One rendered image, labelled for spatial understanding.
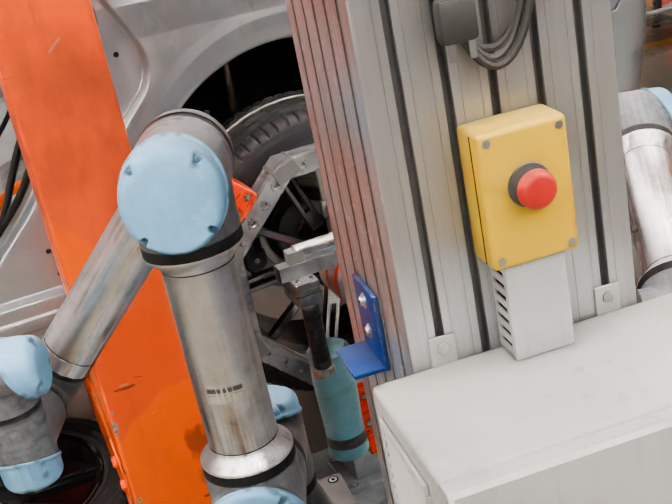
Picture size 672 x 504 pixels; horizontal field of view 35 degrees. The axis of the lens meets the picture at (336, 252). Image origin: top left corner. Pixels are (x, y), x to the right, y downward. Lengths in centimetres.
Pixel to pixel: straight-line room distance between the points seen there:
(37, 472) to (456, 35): 74
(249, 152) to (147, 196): 110
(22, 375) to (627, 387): 68
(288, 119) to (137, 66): 33
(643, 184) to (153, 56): 105
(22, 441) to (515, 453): 64
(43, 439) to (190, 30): 117
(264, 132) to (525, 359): 128
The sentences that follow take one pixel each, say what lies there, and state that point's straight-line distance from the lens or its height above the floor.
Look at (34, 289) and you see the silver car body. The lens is 239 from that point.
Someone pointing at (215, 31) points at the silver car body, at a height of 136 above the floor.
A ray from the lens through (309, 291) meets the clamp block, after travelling 201.
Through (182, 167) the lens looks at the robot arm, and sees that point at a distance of 113.
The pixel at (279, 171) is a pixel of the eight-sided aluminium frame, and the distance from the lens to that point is 216.
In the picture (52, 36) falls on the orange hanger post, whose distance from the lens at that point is 172.
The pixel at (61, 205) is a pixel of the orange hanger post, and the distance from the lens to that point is 177.
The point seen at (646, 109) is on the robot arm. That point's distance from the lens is 185.
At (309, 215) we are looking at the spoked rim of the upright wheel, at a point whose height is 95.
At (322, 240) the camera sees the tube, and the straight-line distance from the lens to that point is 203.
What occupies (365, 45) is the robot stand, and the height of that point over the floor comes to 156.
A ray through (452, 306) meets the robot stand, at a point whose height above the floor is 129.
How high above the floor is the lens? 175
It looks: 22 degrees down
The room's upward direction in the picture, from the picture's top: 12 degrees counter-clockwise
